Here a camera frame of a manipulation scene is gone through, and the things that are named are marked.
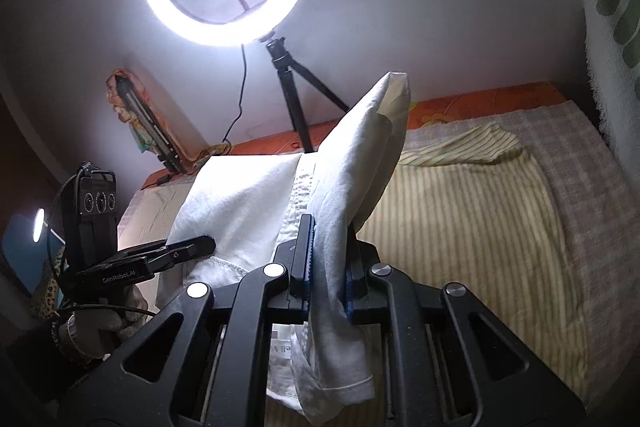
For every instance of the white desk lamp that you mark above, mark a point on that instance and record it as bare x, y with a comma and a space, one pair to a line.
39, 224

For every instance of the black folded stand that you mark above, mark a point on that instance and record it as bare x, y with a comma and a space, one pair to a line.
150, 127

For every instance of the leopard print cloth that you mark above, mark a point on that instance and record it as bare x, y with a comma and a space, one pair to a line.
47, 292

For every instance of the black tripod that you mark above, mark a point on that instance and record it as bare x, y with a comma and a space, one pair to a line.
290, 97

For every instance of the colourful hanging cloth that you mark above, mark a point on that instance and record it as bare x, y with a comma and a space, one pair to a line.
114, 99

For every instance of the orange patterned mattress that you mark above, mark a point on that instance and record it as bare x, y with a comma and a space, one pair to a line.
475, 102

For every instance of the yellow striped bed sheet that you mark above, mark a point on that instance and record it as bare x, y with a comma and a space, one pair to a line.
475, 247

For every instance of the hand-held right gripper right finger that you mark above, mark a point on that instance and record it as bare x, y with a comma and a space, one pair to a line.
348, 302

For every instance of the person's left hand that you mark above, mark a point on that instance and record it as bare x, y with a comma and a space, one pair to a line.
100, 327

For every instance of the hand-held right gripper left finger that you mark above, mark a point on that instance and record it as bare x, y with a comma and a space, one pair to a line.
311, 259

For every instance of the white green patterned towel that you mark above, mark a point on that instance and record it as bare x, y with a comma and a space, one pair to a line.
607, 22

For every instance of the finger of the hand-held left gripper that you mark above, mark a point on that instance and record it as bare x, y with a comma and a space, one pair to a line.
140, 250
192, 247

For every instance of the white shirt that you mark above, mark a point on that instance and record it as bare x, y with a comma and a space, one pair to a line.
240, 202

